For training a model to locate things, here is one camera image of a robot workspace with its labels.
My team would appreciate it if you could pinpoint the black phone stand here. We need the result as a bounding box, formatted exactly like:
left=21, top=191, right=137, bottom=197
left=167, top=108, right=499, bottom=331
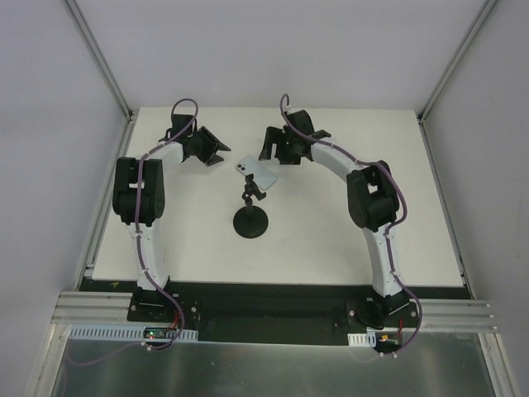
left=233, top=174, right=269, bottom=239

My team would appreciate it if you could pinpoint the aluminium table rail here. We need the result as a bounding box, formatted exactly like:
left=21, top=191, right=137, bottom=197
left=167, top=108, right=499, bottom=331
left=417, top=118, right=475, bottom=299
left=25, top=109, right=139, bottom=396

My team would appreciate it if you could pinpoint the shiny metal front panel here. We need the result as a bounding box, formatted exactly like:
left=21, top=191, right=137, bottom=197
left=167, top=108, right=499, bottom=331
left=29, top=324, right=503, bottom=396

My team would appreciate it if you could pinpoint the aluminium left table rail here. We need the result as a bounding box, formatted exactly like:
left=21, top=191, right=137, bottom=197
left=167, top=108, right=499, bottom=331
left=25, top=109, right=139, bottom=396

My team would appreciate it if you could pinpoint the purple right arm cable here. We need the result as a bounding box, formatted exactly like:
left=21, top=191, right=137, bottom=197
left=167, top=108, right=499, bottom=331
left=279, top=93, right=423, bottom=356

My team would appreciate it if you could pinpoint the aluminium right table rail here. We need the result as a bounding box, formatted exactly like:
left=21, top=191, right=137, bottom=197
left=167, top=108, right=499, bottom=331
left=417, top=118, right=475, bottom=299

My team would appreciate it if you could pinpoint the white slotted right cable duct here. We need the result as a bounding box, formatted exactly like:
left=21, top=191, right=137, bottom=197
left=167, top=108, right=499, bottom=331
left=347, top=331, right=377, bottom=348

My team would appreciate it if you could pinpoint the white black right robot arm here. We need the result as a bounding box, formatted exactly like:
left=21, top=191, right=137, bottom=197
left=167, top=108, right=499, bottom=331
left=259, top=110, right=410, bottom=330

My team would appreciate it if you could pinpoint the aluminium right frame post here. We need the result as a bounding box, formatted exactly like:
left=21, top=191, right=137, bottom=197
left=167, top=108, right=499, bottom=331
left=417, top=0, right=501, bottom=125

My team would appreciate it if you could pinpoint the aluminium frame post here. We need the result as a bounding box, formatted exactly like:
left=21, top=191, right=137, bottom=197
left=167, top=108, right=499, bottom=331
left=417, top=0, right=501, bottom=125
left=61, top=0, right=134, bottom=120

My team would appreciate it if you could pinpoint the white slotted cable duct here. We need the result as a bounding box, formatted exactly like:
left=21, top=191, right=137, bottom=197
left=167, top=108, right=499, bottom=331
left=69, top=325, right=198, bottom=344
left=347, top=331, right=377, bottom=348

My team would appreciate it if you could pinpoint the aluminium left frame post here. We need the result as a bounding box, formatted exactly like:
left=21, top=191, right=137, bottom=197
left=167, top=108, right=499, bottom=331
left=61, top=0, right=134, bottom=120

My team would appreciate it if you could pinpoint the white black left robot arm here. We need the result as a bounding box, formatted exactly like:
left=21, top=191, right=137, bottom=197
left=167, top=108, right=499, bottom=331
left=112, top=114, right=231, bottom=322

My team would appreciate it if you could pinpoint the white slotted left cable duct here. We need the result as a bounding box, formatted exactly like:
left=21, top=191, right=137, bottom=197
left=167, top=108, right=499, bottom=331
left=69, top=325, right=198, bottom=344

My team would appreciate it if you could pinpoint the light blue smartphone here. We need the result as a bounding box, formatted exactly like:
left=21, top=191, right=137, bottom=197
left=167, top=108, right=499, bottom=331
left=236, top=155, right=278, bottom=191

